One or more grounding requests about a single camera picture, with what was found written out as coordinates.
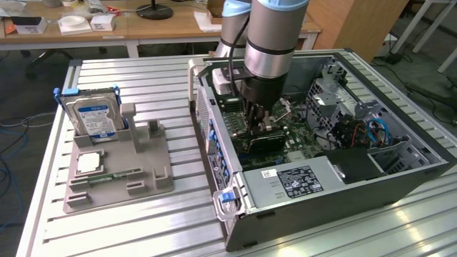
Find blue wire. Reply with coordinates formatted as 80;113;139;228
367;117;393;147

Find wooden cabinet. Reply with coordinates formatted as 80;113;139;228
306;0;411;63

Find white floor cable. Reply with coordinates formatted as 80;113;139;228
0;111;59;128

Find green motherboard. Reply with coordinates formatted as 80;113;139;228
214;90;328;172

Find white paper stack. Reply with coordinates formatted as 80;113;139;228
194;10;224;33

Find grey printed parts rack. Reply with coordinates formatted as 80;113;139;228
63;103;176;214

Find Nvidia Quadro graphics card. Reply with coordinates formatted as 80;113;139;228
247;130;287;154

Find brown cardboard box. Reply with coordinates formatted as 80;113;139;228
207;0;227;18

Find dark grey PC case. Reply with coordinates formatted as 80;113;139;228
187;48;457;253

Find white labelled box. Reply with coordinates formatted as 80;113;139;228
90;14;118;32

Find red wire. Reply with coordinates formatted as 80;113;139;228
351;125;369;147

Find black power adapter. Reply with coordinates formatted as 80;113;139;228
385;53;405;65

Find grey power supply unit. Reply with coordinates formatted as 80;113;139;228
243;157;345;209

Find blue floor cable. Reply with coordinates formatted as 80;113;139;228
0;124;31;231

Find metal disk bay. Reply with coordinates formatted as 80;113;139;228
367;140;432;175

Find white table frame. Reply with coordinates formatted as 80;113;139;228
391;0;457;73

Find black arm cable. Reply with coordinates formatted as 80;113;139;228
228;14;254;93

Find green RAM stick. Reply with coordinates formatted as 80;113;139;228
87;171;134;184

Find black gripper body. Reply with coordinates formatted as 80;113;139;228
239;74;290;110

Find white box with black lid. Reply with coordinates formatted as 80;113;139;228
11;16;48;34

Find black lamp base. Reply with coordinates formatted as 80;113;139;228
136;0;175;20

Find white plastic holder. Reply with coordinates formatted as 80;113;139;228
58;15;94;36

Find hard disk with blue caddy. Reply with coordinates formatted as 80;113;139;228
52;85;124;142

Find metal optical drive cage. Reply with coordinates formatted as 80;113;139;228
307;57;360;131

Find metal socket cover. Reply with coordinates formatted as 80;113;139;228
275;96;299;115

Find silver CPU chip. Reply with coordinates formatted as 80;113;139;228
76;154;104;174

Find black chair base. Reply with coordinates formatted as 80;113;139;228
20;47;108;80

